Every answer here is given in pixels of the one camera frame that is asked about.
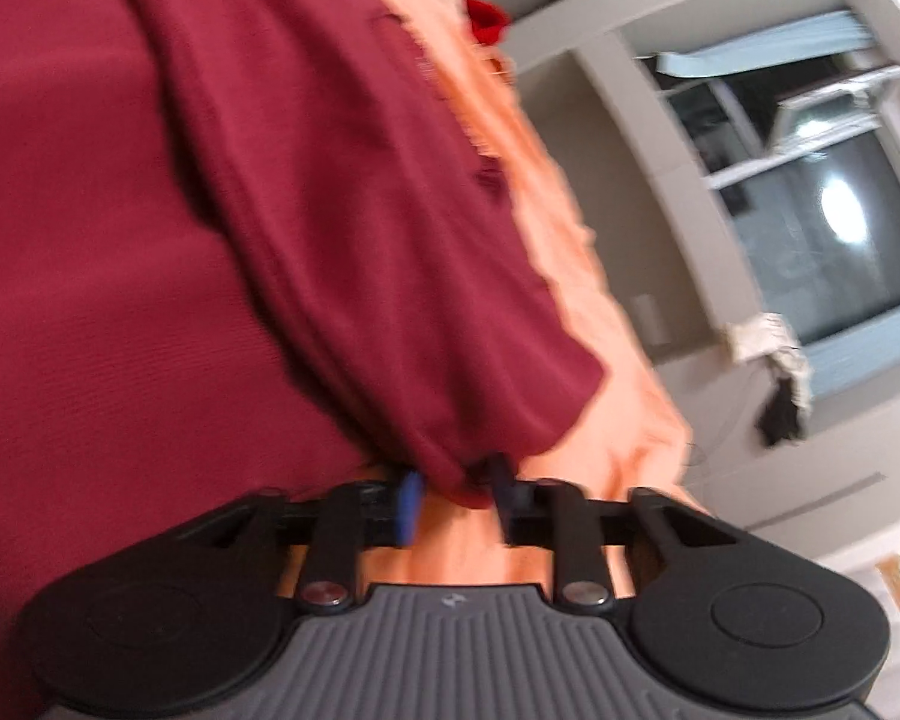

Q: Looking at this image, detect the orange blanket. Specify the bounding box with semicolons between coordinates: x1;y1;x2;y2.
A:
277;0;698;597

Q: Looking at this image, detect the window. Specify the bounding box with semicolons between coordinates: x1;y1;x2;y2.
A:
645;7;900;398

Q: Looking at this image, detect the white cloth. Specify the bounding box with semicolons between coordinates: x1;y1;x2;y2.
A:
724;313;815;413

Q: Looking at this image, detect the grey built-in wall unit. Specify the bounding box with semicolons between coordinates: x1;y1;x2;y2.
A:
420;0;900;541

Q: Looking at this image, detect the white wall socket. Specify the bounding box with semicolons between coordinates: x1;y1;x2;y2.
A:
634;296;666;347

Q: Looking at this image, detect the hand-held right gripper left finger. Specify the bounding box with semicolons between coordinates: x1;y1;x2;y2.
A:
176;471;425;610

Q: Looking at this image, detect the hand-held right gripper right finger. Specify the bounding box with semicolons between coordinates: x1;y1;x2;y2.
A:
487;454;755;610

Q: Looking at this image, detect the black cloth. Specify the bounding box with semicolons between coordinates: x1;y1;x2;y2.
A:
754;375;811;445

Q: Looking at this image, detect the red plush item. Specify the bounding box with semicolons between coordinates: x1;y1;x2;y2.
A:
465;0;512;46

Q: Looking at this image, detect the light blue curtain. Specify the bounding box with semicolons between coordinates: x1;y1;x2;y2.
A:
656;9;878;80
802;307;900;400

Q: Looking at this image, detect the maroon knit garment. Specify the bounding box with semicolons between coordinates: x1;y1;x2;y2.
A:
0;0;607;720

